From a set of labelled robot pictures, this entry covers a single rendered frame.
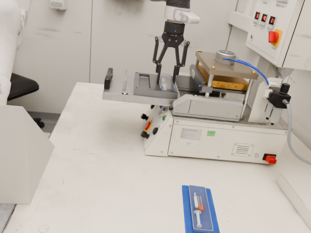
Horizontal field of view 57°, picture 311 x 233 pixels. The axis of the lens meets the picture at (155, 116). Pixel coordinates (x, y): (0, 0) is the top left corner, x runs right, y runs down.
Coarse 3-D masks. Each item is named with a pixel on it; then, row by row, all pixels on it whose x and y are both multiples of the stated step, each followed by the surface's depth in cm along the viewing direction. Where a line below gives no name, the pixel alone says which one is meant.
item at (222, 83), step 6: (198, 66) 120; (204, 72) 113; (204, 78) 107; (216, 78) 108; (222, 78) 109; (228, 78) 110; (234, 78) 111; (240, 78) 112; (216, 84) 105; (222, 84) 105; (228, 84) 105; (234, 84) 105; (240, 84) 105; (246, 84) 106; (216, 90) 106; (222, 90) 106; (228, 90) 106; (234, 90) 107; (240, 90) 107; (246, 90) 107
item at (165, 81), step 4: (160, 76) 118; (164, 76) 118; (168, 76) 119; (160, 80) 113; (164, 80) 114; (168, 80) 114; (160, 84) 109; (164, 84) 110; (168, 84) 110; (172, 84) 111; (172, 88) 106
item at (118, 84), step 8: (112, 80) 116; (120, 80) 117; (128, 80) 118; (112, 88) 108; (120, 88) 109; (128, 88) 110; (104, 96) 104; (112, 96) 104; (120, 96) 104; (128, 96) 105; (136, 96) 105; (144, 96) 105; (152, 104) 107; (160, 104) 107; (168, 104) 107
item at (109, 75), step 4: (108, 68) 117; (112, 68) 118; (108, 72) 112; (112, 72) 118; (108, 76) 108; (108, 80) 105; (104, 84) 106; (108, 84) 106; (104, 88) 106; (108, 88) 107
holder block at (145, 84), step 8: (136, 72) 122; (136, 80) 112; (144, 80) 118; (152, 80) 115; (136, 88) 104; (144, 88) 106; (152, 88) 107; (176, 88) 110; (152, 96) 106; (160, 96) 106; (168, 96) 106; (176, 96) 107
